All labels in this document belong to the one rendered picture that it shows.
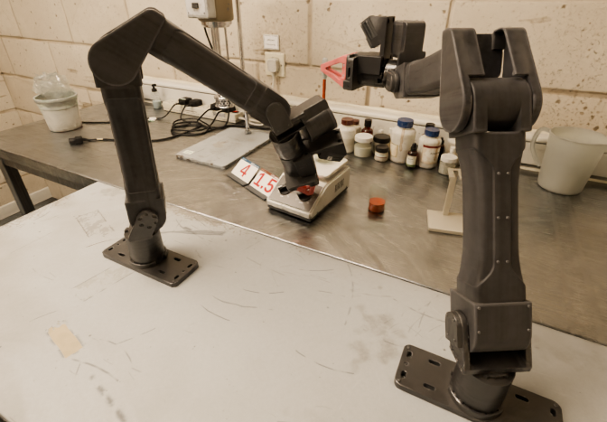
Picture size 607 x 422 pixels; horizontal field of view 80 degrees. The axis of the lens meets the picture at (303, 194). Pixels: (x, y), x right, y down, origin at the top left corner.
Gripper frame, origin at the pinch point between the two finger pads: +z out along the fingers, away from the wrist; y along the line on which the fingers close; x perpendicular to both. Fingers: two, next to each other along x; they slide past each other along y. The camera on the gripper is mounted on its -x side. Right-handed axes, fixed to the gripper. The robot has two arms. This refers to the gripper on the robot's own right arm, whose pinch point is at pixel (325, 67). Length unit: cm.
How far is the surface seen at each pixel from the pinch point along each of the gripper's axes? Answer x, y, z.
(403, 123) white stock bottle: 18.9, -29.5, -10.2
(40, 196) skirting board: 114, -15, 247
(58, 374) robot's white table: 33, 65, 5
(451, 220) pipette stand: 31.4, -3.8, -32.2
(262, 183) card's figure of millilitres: 30.0, 7.5, 14.3
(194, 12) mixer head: -10.4, -2.1, 42.5
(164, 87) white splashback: 21, -31, 101
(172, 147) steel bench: 31, 1, 58
